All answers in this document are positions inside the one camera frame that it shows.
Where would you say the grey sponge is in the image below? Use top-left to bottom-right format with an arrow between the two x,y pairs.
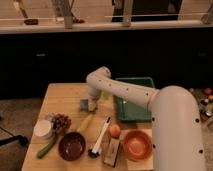
80,99 -> 97,112

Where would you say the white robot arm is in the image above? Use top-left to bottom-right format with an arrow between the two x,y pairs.
86,67 -> 206,171

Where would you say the pale green cup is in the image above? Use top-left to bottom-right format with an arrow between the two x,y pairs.
102,91 -> 110,100

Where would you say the yellow banana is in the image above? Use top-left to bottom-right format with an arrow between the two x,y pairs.
77,114 -> 93,133

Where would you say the green plastic tray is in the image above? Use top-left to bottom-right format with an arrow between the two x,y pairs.
114,77 -> 155,122

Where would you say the bunch of red grapes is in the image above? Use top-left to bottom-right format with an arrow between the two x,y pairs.
52,114 -> 71,134

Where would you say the orange fruit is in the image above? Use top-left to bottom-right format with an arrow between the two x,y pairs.
109,124 -> 121,138

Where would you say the dark red bowl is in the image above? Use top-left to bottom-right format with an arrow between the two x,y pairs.
58,132 -> 86,161

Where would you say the small cardboard box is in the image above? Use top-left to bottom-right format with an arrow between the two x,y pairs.
104,138 -> 120,167

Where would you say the white round container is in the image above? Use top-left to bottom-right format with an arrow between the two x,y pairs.
34,120 -> 52,139

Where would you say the orange bowl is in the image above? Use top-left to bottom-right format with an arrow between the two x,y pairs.
123,130 -> 152,161

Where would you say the green cucumber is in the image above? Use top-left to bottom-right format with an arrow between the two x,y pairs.
36,134 -> 58,159

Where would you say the white handled dish brush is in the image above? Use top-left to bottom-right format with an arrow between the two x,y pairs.
88,117 -> 111,158

